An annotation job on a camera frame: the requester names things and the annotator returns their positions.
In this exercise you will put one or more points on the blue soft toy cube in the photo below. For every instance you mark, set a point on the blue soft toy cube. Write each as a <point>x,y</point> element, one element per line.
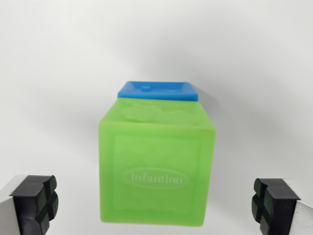
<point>159,90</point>

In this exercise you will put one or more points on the green soft toy cube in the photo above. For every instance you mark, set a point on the green soft toy cube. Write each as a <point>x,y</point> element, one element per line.
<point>156,159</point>

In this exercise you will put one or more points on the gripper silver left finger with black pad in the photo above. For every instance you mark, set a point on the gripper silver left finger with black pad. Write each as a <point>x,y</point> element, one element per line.
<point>27,208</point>

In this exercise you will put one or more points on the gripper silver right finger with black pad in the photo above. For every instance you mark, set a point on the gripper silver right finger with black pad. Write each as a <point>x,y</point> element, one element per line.
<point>281,208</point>

